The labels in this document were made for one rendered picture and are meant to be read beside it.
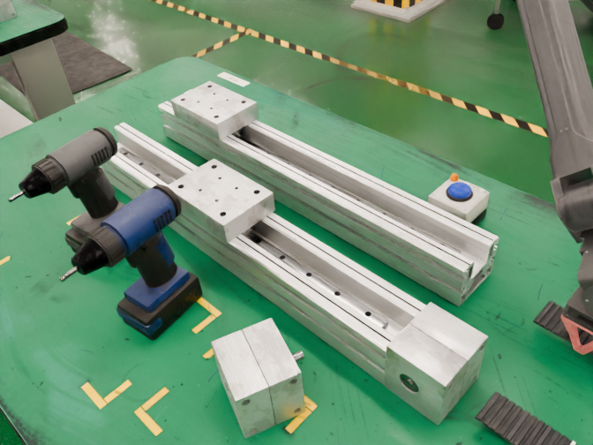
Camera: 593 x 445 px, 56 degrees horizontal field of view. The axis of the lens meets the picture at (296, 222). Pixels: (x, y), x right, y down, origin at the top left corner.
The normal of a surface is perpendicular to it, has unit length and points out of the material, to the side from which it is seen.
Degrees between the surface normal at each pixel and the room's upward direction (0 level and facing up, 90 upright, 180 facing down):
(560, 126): 62
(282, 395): 90
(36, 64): 90
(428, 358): 0
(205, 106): 0
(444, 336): 0
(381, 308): 90
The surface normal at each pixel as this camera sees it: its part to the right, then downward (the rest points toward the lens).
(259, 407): 0.41, 0.58
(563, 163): -0.83, -0.05
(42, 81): 0.72, 0.42
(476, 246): -0.70, 0.51
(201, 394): -0.07, -0.75
